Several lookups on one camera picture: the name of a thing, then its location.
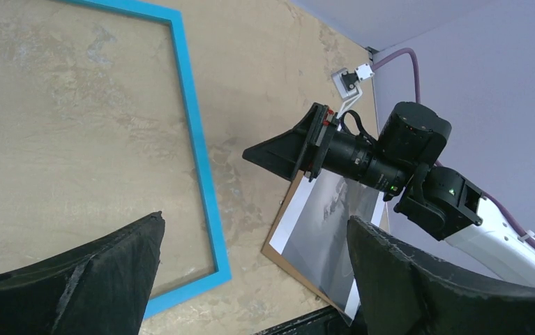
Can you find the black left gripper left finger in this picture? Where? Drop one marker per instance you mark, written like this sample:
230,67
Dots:
101,287

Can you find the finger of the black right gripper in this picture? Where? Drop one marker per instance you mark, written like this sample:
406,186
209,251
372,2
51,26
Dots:
283,155

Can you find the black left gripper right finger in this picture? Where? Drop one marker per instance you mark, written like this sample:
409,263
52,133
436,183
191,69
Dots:
404,290

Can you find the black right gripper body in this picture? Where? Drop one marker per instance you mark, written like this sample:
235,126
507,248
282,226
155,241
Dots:
332,148

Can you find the grey landscape photo print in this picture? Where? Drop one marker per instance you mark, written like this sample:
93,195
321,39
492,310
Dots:
322,231

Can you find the blue wooden picture frame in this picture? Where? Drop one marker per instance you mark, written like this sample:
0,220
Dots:
222,272

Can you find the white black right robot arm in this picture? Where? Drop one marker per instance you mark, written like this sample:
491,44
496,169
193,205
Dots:
402,164

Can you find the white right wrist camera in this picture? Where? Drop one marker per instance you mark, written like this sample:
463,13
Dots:
348,83

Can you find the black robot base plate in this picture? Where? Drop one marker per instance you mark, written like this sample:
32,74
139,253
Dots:
326,320

